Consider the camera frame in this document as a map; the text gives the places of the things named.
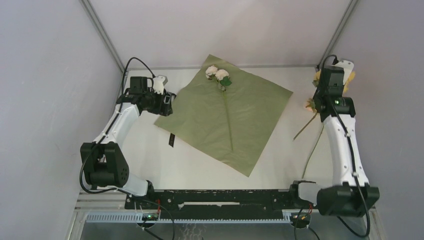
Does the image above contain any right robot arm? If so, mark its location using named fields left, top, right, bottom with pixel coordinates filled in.
left=289, top=60, right=380, bottom=217

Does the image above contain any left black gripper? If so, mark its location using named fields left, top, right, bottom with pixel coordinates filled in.
left=143, top=87, right=173, bottom=117

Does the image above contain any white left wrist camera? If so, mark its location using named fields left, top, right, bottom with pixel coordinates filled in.
left=152, top=75, right=168, bottom=95

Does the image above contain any black ribbon with gold text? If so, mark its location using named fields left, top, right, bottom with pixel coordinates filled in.
left=163, top=92, right=178, bottom=149

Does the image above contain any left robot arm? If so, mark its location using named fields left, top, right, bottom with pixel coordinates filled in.
left=79, top=75, right=176, bottom=209

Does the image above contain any yellow fake flower stem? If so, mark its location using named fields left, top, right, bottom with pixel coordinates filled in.
left=301, top=68, right=357, bottom=180

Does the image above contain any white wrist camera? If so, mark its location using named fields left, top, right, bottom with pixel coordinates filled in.
left=334, top=59, right=354, bottom=85
left=152, top=75, right=168, bottom=95

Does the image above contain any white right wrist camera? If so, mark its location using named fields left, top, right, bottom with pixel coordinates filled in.
left=334, top=59, right=354, bottom=85

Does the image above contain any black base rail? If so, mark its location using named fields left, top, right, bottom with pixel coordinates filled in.
left=124, top=189, right=323, bottom=221

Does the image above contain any white slotted cable duct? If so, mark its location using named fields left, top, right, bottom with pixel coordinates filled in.
left=86, top=212, right=292, bottom=224

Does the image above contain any pink fake flower stem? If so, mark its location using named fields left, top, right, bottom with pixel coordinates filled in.
left=292, top=98, right=319, bottom=141

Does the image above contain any two-sided peach green wrapping paper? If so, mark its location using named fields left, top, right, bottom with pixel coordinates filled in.
left=155, top=55, right=293, bottom=176

